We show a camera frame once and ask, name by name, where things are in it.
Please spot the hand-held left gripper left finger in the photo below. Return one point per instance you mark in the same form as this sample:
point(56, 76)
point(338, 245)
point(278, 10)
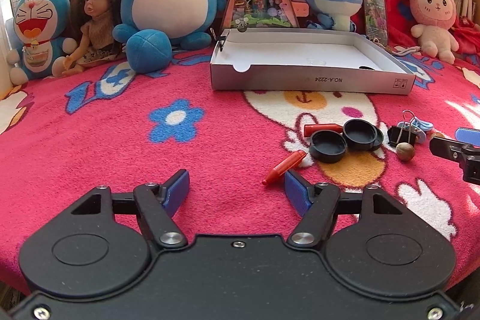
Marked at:
point(176, 189)

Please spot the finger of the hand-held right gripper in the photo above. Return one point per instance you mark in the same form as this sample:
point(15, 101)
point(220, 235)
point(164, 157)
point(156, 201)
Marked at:
point(448, 149)
point(468, 136)

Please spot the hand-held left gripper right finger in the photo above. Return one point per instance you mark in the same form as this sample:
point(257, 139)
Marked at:
point(296, 192)

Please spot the oval blue bear hair clip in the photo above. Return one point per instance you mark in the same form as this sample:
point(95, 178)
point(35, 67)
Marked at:
point(423, 125)

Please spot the long blue bear hair clip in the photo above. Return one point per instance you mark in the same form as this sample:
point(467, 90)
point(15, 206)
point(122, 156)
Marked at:
point(404, 125)

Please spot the white cardboard box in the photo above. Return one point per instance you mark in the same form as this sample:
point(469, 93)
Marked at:
point(292, 54)

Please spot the red marker pen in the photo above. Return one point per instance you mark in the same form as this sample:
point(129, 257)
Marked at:
point(281, 170)

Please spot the black binder clip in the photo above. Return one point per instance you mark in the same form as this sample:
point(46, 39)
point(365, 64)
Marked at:
point(399, 134)
point(222, 42)

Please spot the black round lid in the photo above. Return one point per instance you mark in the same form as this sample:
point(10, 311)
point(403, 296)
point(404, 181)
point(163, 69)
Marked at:
point(360, 134)
point(328, 147)

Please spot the red pen cap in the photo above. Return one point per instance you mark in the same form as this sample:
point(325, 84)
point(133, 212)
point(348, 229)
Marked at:
point(322, 128)

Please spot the pink bunny plush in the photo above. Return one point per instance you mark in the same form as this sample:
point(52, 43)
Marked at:
point(431, 5)

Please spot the smartphone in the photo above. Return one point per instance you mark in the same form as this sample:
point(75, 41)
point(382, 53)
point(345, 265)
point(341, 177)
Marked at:
point(375, 16)

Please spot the round blue mouse plush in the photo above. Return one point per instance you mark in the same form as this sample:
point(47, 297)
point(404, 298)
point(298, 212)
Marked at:
point(168, 5)

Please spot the brown-haired baby doll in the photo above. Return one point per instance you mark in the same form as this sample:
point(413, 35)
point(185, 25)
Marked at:
point(93, 5)

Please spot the blue robot cat plush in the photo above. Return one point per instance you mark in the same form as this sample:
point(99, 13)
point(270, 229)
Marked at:
point(37, 24)

